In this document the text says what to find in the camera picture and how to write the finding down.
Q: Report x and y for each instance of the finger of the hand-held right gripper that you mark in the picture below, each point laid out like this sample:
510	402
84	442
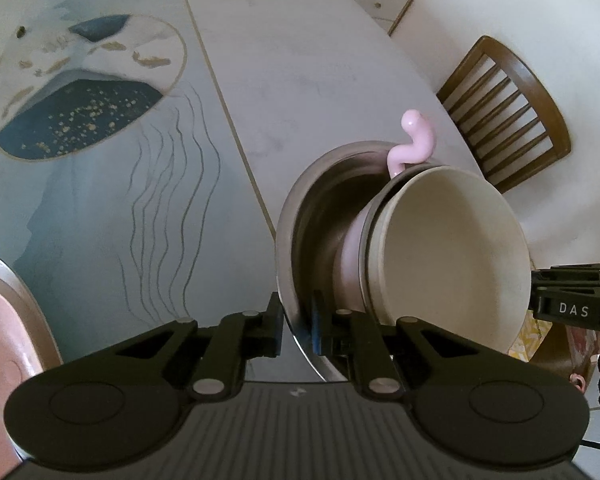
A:
570	277

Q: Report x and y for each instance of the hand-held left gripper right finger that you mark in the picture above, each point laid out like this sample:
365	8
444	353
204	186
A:
317	327

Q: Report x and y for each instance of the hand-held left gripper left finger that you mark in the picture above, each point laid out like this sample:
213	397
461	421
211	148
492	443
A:
276	332

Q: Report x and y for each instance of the large steel bowl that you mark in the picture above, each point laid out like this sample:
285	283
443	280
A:
320	220

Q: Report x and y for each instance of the cream bowl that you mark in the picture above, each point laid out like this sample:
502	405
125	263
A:
450	250

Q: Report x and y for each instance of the pink steel-lined bowl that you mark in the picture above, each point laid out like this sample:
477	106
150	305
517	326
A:
410	140

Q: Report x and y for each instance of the large white plate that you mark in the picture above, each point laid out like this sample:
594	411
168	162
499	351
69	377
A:
35	300

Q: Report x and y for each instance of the pink animal-shaped plate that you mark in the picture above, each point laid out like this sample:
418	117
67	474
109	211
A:
5	360

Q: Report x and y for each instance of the yellow patterned cloth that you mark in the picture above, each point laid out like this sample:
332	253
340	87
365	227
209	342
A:
527	335

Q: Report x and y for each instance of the wooden slat-back chair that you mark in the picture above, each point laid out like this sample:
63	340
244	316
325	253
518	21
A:
510	105

